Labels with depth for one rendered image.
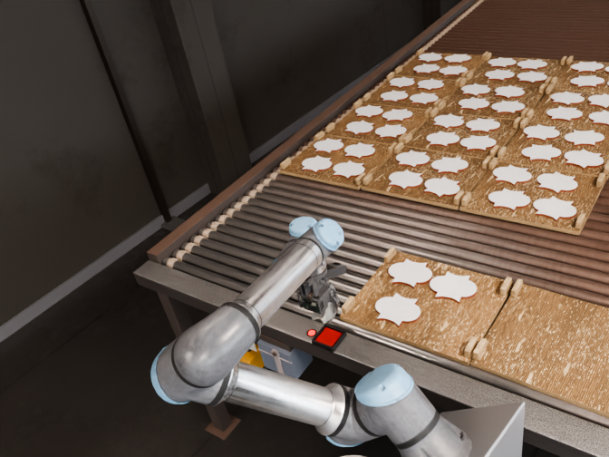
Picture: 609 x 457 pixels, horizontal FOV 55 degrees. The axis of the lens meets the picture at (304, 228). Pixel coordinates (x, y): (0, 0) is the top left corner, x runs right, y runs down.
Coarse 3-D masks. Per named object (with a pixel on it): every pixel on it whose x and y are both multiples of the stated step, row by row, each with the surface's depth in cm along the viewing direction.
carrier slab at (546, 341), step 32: (512, 320) 165; (544, 320) 163; (576, 320) 161; (608, 320) 159; (512, 352) 156; (544, 352) 154; (576, 352) 152; (608, 352) 150; (544, 384) 146; (576, 384) 144; (608, 384) 143; (608, 416) 137
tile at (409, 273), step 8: (400, 264) 191; (408, 264) 190; (416, 264) 190; (424, 264) 189; (392, 272) 188; (400, 272) 188; (408, 272) 187; (416, 272) 186; (424, 272) 186; (400, 280) 185; (408, 280) 184; (416, 280) 183; (424, 280) 183
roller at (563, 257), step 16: (272, 192) 249; (288, 192) 245; (336, 208) 231; (352, 208) 228; (400, 224) 216; (416, 224) 212; (432, 224) 210; (480, 240) 199; (496, 240) 197; (544, 256) 188; (560, 256) 185; (576, 256) 184; (608, 272) 177
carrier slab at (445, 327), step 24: (384, 264) 194; (432, 264) 190; (384, 288) 184; (408, 288) 182; (480, 288) 177; (360, 312) 178; (432, 312) 172; (456, 312) 171; (480, 312) 169; (408, 336) 166; (432, 336) 165; (456, 336) 163; (480, 336) 162; (456, 360) 158
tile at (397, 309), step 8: (400, 296) 179; (376, 304) 178; (384, 304) 177; (392, 304) 177; (400, 304) 176; (408, 304) 175; (384, 312) 174; (392, 312) 174; (400, 312) 173; (408, 312) 173; (416, 312) 172; (384, 320) 173; (392, 320) 171; (400, 320) 171; (408, 320) 170; (416, 320) 171
